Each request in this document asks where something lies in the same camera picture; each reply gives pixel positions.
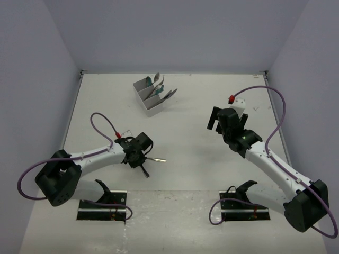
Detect crossing metal knife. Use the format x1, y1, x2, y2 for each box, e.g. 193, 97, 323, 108
159, 89, 177, 104

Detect long metal knife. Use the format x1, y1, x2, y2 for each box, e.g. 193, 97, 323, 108
149, 90, 172, 109

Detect teal plastic knife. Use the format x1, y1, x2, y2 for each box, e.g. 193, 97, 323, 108
156, 85, 164, 95

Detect teal plastic spoon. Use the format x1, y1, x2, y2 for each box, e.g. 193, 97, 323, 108
145, 76, 153, 87

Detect round metal ladle spoon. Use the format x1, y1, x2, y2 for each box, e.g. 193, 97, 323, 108
153, 72, 160, 83

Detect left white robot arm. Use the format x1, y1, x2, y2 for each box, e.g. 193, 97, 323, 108
35, 132, 154, 208

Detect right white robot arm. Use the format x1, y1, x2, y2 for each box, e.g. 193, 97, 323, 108
207, 106, 329, 232

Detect white three-compartment container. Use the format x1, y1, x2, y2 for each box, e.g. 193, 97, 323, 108
133, 77, 163, 117

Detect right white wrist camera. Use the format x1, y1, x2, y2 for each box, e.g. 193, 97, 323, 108
229, 97, 246, 118

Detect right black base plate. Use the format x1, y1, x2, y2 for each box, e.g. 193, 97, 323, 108
220, 201, 271, 222

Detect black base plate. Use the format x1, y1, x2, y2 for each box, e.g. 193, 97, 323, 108
76, 190, 130, 222
220, 201, 271, 222

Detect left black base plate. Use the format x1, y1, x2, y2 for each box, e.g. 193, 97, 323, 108
76, 190, 130, 222

